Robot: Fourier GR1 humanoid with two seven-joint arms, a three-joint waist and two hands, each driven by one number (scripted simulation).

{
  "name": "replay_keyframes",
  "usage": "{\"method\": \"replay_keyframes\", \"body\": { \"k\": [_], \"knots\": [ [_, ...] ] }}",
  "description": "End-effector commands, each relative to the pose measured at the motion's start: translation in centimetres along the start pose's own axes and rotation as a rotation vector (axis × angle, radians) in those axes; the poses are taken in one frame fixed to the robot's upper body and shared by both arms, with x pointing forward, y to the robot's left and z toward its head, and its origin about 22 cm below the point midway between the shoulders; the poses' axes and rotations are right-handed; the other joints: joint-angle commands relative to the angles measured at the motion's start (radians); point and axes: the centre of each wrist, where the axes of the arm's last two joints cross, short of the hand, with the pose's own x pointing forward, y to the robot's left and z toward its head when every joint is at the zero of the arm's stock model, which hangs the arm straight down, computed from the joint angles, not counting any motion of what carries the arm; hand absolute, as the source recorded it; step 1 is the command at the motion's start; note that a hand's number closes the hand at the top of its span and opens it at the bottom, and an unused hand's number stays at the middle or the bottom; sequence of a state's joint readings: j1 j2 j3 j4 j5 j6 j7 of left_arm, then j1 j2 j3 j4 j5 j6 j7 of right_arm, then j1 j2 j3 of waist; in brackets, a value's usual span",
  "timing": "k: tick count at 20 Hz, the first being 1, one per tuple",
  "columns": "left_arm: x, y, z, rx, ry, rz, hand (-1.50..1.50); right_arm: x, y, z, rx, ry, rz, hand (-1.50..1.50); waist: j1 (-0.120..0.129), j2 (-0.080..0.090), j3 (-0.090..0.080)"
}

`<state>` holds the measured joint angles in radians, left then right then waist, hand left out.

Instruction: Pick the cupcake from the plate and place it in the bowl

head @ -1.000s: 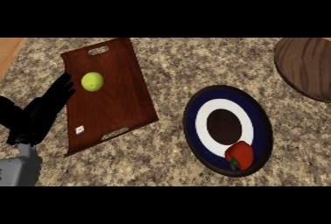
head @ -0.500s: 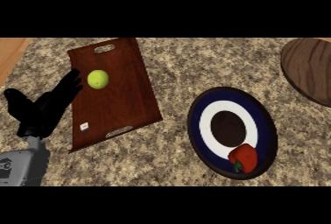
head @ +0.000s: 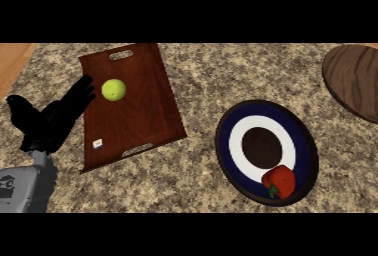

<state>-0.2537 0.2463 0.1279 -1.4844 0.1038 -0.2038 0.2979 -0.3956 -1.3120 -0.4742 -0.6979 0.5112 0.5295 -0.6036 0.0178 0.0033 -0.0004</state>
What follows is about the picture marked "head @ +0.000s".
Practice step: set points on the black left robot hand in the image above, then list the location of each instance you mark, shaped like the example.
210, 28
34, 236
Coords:
52, 123

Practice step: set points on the blue and white plate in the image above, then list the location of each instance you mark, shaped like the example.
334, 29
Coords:
266, 152

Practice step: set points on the brown wooden bowl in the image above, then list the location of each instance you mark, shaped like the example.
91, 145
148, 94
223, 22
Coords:
355, 80

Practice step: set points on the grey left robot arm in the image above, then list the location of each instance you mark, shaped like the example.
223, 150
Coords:
24, 186

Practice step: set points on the brown wooden cutting board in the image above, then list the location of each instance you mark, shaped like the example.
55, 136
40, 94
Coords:
132, 110

